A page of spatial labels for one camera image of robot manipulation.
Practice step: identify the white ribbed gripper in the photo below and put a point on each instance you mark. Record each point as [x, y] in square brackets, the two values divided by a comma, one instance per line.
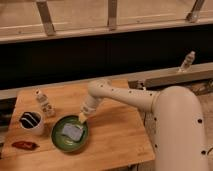
[89, 106]

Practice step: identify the green ceramic bowl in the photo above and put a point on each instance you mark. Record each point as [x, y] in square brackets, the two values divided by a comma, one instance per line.
[64, 143]

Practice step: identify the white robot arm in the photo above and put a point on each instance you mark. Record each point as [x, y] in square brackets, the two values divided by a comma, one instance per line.
[180, 141]

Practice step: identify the blue cloth in bowl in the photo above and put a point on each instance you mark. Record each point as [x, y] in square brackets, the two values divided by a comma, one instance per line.
[72, 131]

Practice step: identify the clear plastic bottle on table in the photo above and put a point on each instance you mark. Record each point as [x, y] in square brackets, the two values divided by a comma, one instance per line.
[44, 103]

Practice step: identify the white cup with dark contents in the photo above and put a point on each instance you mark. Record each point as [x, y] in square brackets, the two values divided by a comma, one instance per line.
[32, 122]

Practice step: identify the red chip bag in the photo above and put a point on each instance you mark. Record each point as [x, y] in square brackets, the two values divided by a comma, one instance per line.
[25, 145]

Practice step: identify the clear bottle on ledge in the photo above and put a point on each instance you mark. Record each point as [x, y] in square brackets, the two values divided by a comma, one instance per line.
[189, 59]

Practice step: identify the middle metal bracket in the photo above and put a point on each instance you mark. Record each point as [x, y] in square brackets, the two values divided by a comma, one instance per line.
[112, 14]

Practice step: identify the metal bracket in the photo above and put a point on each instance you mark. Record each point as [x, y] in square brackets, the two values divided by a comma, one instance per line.
[45, 17]
[112, 14]
[193, 15]

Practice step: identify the left metal bracket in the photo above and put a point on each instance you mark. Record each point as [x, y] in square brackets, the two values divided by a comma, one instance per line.
[45, 17]

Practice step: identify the right metal bracket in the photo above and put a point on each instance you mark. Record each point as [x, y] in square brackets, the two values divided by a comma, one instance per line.
[193, 15]

